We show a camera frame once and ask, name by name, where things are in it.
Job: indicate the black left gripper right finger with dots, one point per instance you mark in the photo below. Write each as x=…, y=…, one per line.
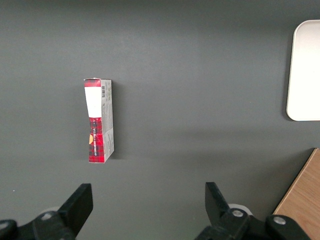
x=217, y=207

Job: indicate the beige plastic tray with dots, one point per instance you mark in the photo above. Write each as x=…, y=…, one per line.
x=306, y=75

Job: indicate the red tartan shortbread box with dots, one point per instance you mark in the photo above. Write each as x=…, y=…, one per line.
x=96, y=140

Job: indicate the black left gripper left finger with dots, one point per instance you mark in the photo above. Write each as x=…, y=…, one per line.
x=75, y=207

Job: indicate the wooden two-drawer cabinet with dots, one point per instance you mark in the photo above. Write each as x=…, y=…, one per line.
x=303, y=200

